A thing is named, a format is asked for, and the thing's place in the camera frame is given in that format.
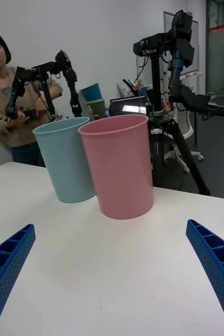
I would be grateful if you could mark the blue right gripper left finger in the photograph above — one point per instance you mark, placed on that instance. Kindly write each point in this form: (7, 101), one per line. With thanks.
(4, 270)

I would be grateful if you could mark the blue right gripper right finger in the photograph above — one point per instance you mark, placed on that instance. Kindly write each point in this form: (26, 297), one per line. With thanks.
(219, 267)

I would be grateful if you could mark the black leader arm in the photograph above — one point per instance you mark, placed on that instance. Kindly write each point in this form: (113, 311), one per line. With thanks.
(67, 68)

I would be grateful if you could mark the person's right hand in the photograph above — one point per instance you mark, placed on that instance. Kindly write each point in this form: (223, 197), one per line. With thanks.
(17, 121)

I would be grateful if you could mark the person's left hand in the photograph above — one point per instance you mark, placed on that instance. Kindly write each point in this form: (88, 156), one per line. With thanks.
(43, 107)

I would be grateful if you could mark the pale blue plastic bin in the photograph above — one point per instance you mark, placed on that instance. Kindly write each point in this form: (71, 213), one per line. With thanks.
(67, 162)

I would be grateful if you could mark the small white office chair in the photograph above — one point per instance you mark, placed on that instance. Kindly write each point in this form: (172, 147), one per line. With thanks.
(189, 136)

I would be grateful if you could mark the pink plastic bin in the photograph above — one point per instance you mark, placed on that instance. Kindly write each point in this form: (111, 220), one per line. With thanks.
(119, 170)

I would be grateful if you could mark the black tripod with silver collar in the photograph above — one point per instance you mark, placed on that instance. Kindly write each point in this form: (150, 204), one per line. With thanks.
(156, 126)

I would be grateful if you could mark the clear plastic bottle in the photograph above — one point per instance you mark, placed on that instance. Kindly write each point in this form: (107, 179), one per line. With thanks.
(90, 113)

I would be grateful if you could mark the person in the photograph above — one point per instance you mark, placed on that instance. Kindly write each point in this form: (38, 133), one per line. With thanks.
(1, 86)

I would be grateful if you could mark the laptop with lit screen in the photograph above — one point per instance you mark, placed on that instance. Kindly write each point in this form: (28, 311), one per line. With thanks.
(127, 106)

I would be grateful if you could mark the grey green bin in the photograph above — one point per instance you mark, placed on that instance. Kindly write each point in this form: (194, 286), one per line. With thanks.
(97, 109)

